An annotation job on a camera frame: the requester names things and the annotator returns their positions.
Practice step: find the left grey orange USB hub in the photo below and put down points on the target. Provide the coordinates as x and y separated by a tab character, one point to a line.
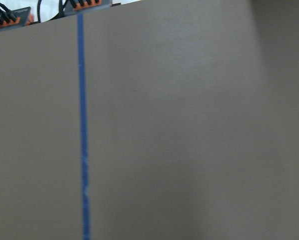
14	18

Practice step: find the right grey orange USB hub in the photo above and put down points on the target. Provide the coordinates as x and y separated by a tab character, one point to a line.
74	7

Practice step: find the grey orange usb hub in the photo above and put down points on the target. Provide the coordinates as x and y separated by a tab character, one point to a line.
74	7
14	18

